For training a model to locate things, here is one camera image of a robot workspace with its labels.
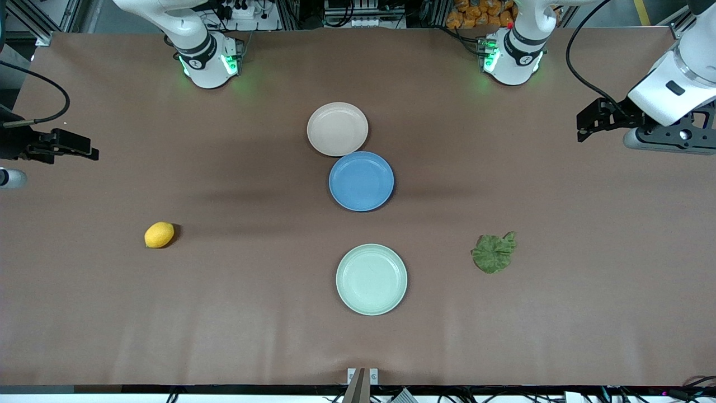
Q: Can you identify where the blue round plate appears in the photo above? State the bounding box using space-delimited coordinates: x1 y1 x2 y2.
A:
328 151 395 212

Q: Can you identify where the pale green round plate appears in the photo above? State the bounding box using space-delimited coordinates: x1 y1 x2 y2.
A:
336 243 408 316

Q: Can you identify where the orange snack bag pile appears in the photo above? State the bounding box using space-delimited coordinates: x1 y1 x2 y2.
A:
446 0 516 30

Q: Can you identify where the white terminal block rack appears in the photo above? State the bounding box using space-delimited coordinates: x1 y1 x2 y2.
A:
323 0 406 29

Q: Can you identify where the green lettuce leaf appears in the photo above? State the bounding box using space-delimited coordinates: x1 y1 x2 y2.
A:
471 231 518 274

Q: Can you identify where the beige round plate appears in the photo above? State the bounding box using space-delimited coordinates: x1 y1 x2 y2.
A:
307 102 369 157

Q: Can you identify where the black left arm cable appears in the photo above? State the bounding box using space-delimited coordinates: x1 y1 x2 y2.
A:
565 0 633 117

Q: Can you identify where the brown upright post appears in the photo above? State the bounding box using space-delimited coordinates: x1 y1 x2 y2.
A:
342 368 367 403

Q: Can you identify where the yellow lemon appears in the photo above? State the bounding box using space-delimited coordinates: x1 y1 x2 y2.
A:
144 222 175 249

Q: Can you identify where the white power strip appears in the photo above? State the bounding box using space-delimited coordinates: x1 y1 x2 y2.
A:
204 0 280 31

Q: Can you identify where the aluminium frame profile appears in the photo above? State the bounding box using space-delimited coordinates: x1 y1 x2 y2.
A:
668 4 700 40
11 0 54 46

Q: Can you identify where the brown table cover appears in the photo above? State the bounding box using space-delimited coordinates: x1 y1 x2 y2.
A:
0 27 716 388

